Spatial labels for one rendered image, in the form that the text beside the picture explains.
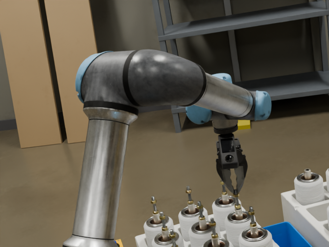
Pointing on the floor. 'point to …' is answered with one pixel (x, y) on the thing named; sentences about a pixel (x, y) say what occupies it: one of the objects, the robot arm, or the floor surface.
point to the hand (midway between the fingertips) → (235, 189)
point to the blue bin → (287, 235)
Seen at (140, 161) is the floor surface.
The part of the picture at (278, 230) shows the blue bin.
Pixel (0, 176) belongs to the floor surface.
